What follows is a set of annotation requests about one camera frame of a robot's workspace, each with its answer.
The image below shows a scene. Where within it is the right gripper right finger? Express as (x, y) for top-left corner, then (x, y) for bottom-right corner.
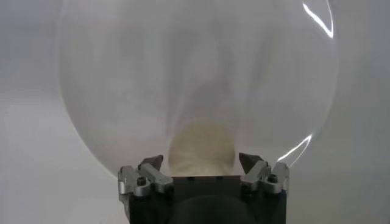
(238, 152), (290, 195)

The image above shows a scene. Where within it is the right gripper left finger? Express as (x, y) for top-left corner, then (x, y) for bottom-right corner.
(118, 154), (174, 198)

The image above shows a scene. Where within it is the white steamed baozi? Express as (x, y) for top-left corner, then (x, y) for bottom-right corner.
(168, 121), (236, 177)

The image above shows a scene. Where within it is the white round plate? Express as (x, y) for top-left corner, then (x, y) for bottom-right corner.
(57, 0), (339, 179)

